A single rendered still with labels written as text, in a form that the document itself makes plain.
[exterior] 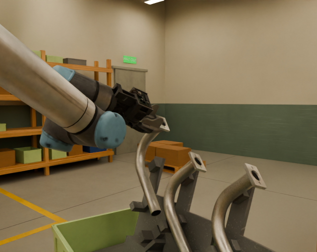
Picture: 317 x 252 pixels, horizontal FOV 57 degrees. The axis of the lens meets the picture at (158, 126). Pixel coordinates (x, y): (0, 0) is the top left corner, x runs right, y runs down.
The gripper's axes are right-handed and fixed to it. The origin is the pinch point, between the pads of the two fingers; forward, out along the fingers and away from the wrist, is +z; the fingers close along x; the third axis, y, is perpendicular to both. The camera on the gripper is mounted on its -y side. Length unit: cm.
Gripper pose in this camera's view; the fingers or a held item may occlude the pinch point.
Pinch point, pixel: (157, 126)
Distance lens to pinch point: 89.7
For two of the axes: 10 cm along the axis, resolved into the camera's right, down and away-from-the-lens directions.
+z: 7.4, 2.8, 6.1
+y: 6.2, -6.3, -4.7
